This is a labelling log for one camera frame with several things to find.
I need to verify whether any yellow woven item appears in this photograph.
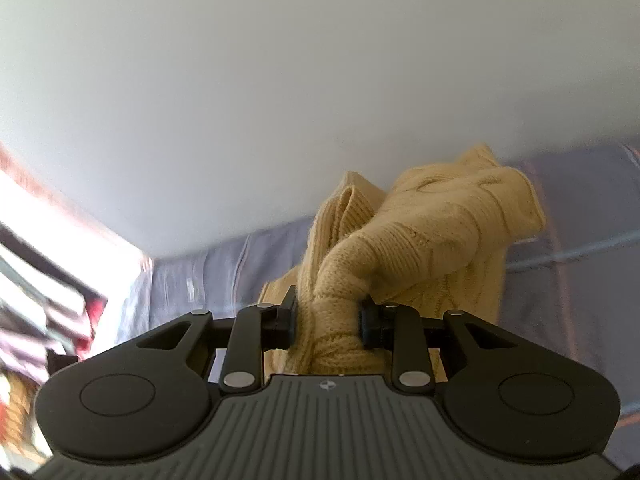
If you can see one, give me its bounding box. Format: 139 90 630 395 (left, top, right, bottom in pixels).
0 372 48 463

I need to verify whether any bright window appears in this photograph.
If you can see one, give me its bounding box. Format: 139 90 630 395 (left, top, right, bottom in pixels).
0 142 153 291

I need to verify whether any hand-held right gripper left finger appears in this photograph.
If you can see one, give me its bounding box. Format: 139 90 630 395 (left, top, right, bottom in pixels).
135 285 299 395

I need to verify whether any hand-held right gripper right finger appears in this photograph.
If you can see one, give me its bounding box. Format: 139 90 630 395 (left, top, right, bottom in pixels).
359 294 508 395

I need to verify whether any red cloth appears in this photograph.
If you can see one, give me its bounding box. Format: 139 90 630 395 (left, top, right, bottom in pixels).
74 296 110 358

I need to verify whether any blue plaid bed sheet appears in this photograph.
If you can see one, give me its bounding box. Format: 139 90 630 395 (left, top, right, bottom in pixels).
114 141 640 443

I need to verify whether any yellow cable-knit cardigan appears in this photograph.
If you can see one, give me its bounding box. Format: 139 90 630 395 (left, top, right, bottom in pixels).
260 143 547 377

